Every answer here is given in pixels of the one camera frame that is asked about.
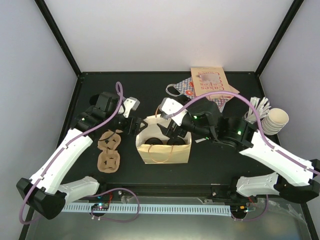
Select black cup lid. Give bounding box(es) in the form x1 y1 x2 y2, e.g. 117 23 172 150
145 137 163 145

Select kraft paper bag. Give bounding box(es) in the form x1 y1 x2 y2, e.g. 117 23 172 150
135 108 192 164

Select single white stirrer packet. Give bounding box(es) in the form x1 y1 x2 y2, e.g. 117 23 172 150
195 138 207 143

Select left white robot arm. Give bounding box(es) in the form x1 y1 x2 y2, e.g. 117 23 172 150
16 92 148 220

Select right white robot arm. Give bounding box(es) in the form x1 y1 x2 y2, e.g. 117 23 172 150
158 97 320 204

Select blue checkered paper bag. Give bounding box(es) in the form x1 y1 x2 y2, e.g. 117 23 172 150
165 77 233 113

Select pink cakes paper bag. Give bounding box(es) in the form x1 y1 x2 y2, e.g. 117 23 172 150
190 66 239 97

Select small circuit board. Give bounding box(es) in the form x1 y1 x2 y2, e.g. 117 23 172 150
91 203 110 211

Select white stirrer packets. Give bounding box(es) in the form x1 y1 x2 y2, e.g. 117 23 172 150
244 97 271 124

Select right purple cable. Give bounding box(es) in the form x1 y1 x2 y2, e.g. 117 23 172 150
166 91 320 176

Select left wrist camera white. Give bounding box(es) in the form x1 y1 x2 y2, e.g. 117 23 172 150
123 97 140 118

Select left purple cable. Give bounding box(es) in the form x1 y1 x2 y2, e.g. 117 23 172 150
19 81 125 225

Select light blue cable duct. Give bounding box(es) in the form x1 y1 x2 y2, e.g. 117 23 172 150
62 202 231 217

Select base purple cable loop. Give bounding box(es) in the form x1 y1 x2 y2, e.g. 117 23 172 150
90 188 141 223

